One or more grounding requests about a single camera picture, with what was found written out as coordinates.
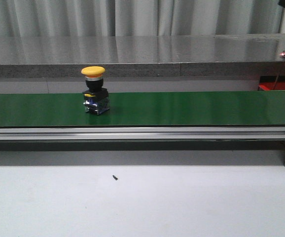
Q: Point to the yellow mushroom push button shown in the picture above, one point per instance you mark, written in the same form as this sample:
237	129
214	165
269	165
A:
96	98

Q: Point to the grey stone counter slab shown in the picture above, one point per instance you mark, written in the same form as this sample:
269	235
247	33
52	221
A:
142	56

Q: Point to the green conveyor belt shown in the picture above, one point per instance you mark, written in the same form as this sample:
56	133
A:
216	108

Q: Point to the red plastic bin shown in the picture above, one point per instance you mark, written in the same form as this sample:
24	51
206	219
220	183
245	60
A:
267	83

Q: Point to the grey pleated curtain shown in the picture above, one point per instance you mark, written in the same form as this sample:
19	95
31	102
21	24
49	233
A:
49	18

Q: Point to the aluminium conveyor side rail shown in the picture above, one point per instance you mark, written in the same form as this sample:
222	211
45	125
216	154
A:
144	133

